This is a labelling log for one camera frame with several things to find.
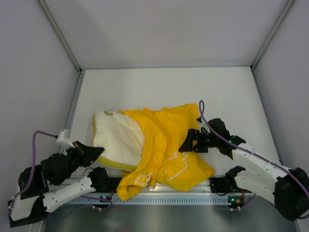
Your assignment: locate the white quilted pillow green band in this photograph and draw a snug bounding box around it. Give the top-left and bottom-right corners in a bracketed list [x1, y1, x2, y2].
[92, 110, 145, 172]

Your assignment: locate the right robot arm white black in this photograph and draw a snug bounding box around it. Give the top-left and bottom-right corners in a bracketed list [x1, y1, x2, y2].
[179, 118, 309, 221]

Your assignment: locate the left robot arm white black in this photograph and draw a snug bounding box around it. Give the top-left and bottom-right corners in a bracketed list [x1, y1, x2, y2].
[8, 141, 110, 228]

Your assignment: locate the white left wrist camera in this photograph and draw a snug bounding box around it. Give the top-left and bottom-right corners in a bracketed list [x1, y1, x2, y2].
[56, 129, 75, 149]

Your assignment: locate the yellow pillowcase with white print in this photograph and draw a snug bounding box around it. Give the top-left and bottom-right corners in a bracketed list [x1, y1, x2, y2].
[117, 103, 215, 201]

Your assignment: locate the aluminium left corner post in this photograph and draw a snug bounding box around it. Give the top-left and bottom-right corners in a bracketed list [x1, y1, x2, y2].
[36, 0, 83, 73]

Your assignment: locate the aluminium right corner post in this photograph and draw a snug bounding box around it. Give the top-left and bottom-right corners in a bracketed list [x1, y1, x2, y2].
[250, 0, 297, 72]

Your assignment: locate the aluminium corner post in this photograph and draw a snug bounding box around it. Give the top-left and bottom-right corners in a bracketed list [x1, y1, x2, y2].
[36, 0, 83, 73]
[250, 0, 297, 72]

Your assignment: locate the aluminium front rail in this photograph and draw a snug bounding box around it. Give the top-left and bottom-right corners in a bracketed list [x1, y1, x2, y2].
[40, 175, 301, 194]

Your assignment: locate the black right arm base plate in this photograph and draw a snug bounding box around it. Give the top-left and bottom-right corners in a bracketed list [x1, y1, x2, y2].
[209, 177, 242, 194]

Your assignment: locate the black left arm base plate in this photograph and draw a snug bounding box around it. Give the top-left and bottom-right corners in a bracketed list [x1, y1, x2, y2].
[106, 177, 122, 193]

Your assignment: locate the perforated metal cable duct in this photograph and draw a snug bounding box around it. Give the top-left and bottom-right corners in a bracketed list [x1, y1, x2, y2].
[48, 195, 244, 205]

